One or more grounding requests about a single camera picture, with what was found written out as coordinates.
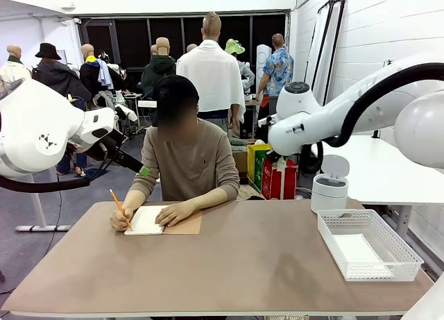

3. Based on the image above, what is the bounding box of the background person with face mask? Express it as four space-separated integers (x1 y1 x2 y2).
116 65 132 92

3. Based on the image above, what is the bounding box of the grey box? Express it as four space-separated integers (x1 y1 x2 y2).
267 94 281 119

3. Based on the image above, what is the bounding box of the person's left forearm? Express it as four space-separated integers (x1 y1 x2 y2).
187 187 230 213

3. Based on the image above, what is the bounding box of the white desk leg with foot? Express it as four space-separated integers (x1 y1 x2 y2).
15 174 72 233

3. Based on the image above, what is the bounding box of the black baseball cap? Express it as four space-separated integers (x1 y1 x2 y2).
152 74 200 126

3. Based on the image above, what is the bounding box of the red shopping bag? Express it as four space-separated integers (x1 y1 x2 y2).
262 156 298 201

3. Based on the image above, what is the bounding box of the large white side table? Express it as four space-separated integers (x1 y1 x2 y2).
310 134 444 241

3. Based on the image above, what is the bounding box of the white perforated plastic basket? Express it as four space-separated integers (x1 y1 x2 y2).
317 208 425 283

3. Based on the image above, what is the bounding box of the tall white standing appliance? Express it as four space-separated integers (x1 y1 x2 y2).
256 44 274 88

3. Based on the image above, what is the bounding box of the mannequin with black hat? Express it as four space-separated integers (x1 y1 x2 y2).
31 42 94 177

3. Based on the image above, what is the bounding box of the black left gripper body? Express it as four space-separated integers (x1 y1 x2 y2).
85 128 126 163

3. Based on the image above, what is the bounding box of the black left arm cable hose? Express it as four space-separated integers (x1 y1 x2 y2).
0 139 123 194

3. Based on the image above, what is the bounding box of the mannequin in dark green jacket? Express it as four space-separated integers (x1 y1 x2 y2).
141 37 178 102

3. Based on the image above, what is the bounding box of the mannequin with green hat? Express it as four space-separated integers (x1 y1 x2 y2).
224 38 256 92

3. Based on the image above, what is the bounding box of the yellow shopping bag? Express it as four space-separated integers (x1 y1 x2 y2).
246 143 274 187

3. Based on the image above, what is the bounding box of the grey green folded cloth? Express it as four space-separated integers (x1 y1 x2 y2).
230 138 257 155

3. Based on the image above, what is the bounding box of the spiral notebook with brown cover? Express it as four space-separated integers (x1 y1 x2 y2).
123 205 203 236

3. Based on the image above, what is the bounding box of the black framed white panel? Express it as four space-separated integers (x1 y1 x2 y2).
321 0 347 104
298 0 336 106

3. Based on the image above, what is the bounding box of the person's right hand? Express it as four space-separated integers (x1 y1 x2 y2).
110 207 135 233

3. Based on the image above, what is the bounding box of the mannequin in cream coat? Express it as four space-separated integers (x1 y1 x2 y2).
0 44 33 92

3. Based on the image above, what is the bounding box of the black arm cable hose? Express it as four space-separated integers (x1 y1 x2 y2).
0 139 123 194
298 62 444 175

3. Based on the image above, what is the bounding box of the brown cardboard box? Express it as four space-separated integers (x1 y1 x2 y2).
232 149 249 185

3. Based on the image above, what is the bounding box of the green shopping bag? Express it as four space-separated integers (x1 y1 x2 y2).
254 149 278 192

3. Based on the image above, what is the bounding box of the white paper sheet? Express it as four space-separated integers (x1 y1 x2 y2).
334 233 396 278

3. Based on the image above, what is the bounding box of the person's right forearm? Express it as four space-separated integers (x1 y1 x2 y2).
119 190 146 213

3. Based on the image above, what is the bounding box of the white round lidded bin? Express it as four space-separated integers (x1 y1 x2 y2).
310 154 350 215

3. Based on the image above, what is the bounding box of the mannequin with white cape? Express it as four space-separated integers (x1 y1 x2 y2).
176 11 247 130

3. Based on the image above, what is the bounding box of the person's left hand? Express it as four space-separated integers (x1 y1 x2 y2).
155 201 197 228

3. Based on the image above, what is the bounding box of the person in beige sweater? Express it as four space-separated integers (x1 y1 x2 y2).
130 90 241 203

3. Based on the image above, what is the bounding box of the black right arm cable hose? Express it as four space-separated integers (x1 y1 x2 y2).
298 62 444 175

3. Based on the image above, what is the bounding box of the yellow pencil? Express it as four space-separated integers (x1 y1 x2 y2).
109 188 134 232

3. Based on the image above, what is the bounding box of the mannequin with yellow scarf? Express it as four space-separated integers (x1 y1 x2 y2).
79 44 117 109

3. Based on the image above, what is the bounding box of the black framed window wall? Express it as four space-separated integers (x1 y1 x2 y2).
74 10 291 71

